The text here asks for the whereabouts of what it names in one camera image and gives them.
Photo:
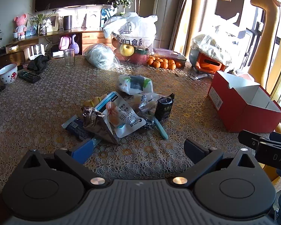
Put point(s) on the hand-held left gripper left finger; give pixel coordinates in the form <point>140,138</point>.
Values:
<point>82,150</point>

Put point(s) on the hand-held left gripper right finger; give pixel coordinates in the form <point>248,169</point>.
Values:
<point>194,150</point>

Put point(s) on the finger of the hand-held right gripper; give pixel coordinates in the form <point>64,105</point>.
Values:
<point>248,139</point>

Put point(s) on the lace-covered desktop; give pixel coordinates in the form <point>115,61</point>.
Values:
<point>37,112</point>

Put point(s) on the dark blue snack packet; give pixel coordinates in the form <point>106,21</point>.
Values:
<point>76,127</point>

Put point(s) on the red cardboard box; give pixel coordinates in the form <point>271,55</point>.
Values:
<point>242,112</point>

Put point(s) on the silver foil snack packet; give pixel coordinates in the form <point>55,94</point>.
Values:
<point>97,125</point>

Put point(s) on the blue white snack packet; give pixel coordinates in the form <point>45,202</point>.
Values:
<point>120,118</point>

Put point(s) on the yellow snack pieces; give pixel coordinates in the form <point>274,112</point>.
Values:
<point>92,101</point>

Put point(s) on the black snack packet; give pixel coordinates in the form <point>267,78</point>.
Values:
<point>164,107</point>

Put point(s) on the clear snack packet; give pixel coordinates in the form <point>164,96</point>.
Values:
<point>145,102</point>

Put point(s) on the white tube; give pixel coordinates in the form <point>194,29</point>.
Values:
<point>198,76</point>

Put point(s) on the white green snack packet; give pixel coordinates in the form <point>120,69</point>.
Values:
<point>135,84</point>

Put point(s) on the yellow giraffe toy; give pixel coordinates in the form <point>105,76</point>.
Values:
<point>262,51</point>

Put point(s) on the black remote control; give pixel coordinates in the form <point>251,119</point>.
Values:
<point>29,76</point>

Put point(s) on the pile of tangerines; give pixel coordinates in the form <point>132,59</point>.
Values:
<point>164,63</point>

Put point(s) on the clear drinking glass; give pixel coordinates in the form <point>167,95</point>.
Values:
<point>69,57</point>

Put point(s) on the clear plastic bag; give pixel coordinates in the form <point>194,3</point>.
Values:
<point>100,56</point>

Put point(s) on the black cloth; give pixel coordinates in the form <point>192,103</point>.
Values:
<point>38,63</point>

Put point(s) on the clear plastic lidded box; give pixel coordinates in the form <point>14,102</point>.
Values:
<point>172,54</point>

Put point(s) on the crumpled white plastic sheet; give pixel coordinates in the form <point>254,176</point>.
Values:
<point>213,45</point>

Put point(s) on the white polka dot bowl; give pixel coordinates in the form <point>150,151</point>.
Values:
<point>7,75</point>

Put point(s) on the pink backpack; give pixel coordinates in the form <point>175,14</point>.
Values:
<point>64,43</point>

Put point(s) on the yellow green apple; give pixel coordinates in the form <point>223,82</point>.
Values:
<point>127,50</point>

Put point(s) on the wooden television cabinet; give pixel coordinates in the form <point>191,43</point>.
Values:
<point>93,38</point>

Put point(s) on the dark cylinder speaker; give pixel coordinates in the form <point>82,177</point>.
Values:
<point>67,22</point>

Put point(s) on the white printed plastic bag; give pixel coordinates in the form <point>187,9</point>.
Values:
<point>131,29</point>

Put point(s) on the white box appliance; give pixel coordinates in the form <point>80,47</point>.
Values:
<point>93,20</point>

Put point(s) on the small potted grass plant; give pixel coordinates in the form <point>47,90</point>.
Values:
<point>42,22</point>

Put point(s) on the pink plush doll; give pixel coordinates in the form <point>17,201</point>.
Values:
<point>20,25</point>

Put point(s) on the white photo frame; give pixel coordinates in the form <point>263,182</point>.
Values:
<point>52,23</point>

